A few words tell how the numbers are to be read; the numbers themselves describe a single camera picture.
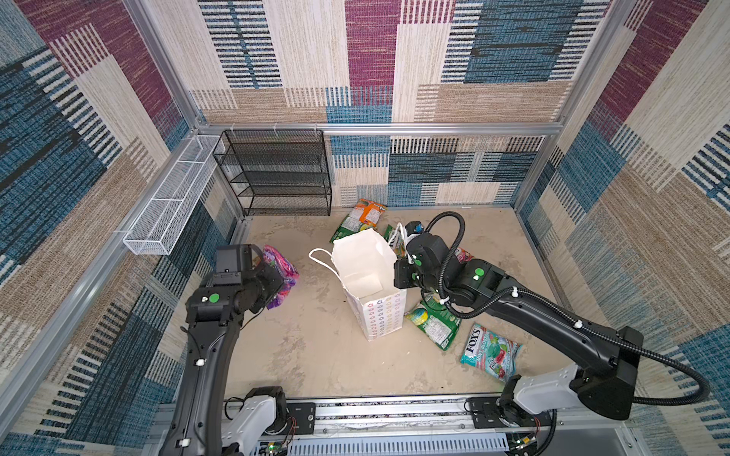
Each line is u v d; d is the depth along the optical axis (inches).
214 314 17.6
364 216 45.3
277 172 43.5
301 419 28.8
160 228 36.7
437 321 34.3
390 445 30.5
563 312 16.9
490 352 31.9
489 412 28.7
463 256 40.3
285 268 28.1
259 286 23.2
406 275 25.1
